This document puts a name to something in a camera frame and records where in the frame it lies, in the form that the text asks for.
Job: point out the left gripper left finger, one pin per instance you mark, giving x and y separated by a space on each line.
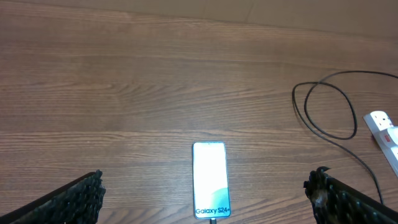
79 201

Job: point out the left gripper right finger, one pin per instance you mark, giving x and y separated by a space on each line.
334 202

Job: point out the blue Galaxy S24+ smartphone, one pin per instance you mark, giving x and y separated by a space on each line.
211 200

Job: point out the white power strip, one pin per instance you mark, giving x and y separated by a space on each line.
385 134

